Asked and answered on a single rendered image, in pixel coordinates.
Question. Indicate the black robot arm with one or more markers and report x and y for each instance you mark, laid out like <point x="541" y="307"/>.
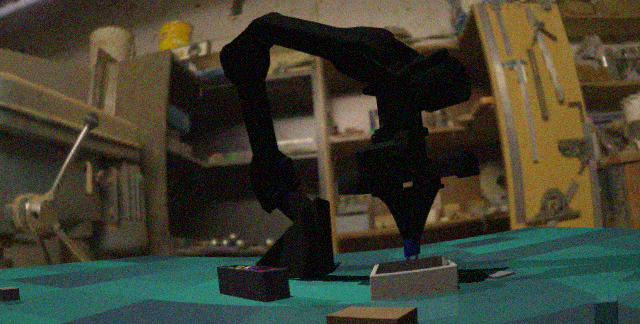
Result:
<point x="366" y="54"/>

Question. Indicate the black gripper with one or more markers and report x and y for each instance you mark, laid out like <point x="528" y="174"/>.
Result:
<point x="410" y="206"/>

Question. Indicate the beige shallow tray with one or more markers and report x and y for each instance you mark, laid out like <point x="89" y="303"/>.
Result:
<point x="393" y="280"/>

